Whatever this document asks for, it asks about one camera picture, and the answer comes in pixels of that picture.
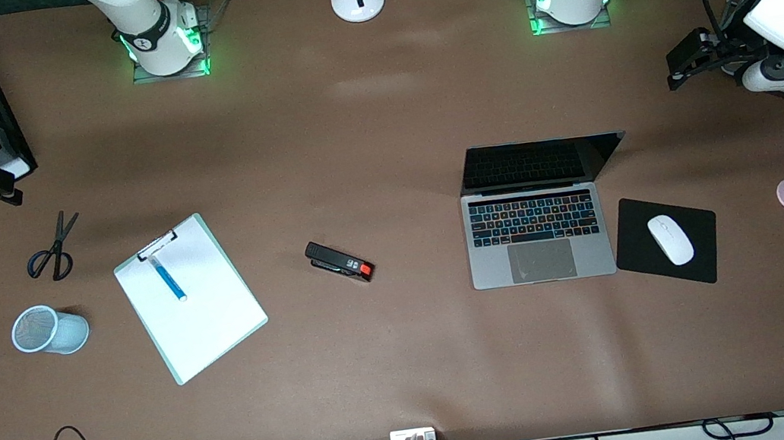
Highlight blue marker with white cap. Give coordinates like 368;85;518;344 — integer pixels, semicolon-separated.
150;252;188;306

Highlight grey laptop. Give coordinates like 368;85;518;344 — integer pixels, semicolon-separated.
454;127;645;293

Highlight black scissors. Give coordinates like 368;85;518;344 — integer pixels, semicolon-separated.
20;209;88;286

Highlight light blue mesh pen cup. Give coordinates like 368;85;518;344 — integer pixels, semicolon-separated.
8;299;93;362

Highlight white computer mouse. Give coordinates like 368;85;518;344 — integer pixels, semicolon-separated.
646;211;697;270

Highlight black mouse pad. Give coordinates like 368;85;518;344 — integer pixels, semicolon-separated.
607;186;726;297

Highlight teal clipboard with metal clip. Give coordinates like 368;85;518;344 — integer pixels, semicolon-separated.
107;205;277;393

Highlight white paper sheet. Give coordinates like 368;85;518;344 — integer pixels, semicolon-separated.
109;209;272;388

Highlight black stapler with red end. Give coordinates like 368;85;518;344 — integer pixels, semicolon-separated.
303;233;378;291

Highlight black coiled cable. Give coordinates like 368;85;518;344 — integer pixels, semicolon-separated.
700;410;777;440

